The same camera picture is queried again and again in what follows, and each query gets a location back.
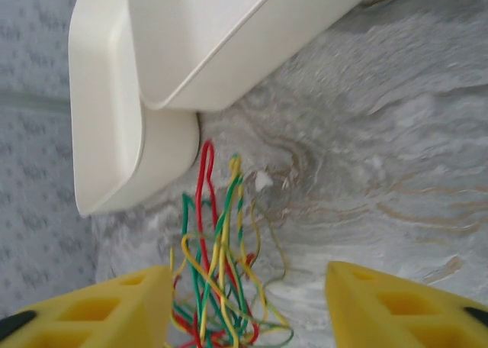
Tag thin yellow wire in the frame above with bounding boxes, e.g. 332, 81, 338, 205
169, 233, 268, 334
249, 199, 290, 288

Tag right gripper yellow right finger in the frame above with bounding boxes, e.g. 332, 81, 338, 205
324, 260, 488, 348

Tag cream plastic tray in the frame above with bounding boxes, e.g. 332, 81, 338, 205
125, 0, 386, 111
67, 0, 201, 216

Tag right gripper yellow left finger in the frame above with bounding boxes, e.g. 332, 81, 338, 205
0, 265, 175, 348

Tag red cable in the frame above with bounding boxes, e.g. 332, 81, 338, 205
173, 140, 260, 348
228, 251, 262, 345

